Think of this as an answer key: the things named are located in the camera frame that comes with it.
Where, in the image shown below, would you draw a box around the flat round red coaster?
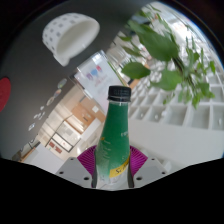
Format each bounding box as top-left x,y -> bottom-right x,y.
0,77 -> 12,114

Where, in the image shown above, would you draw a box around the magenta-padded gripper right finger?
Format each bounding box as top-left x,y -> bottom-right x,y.
127,145 -> 171,189

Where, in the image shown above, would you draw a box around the green leafy potted plant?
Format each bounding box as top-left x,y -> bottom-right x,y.
117,4 -> 218,110

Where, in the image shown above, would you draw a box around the round orange sticker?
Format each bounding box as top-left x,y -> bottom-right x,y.
46,96 -> 56,107

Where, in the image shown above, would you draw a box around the green plastic drink bottle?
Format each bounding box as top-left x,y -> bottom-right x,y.
93,85 -> 132,191

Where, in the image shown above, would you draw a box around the white dotted mug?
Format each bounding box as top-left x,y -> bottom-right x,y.
41,12 -> 101,67

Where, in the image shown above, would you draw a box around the ceiling lights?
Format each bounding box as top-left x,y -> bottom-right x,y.
133,19 -> 224,125

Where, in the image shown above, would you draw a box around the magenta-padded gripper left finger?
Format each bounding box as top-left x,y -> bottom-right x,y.
54,144 -> 98,189

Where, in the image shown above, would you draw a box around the round green sticker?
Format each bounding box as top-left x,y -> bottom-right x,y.
57,77 -> 68,89

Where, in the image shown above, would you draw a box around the dark-framed glass door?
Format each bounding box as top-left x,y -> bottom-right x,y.
49,120 -> 83,153

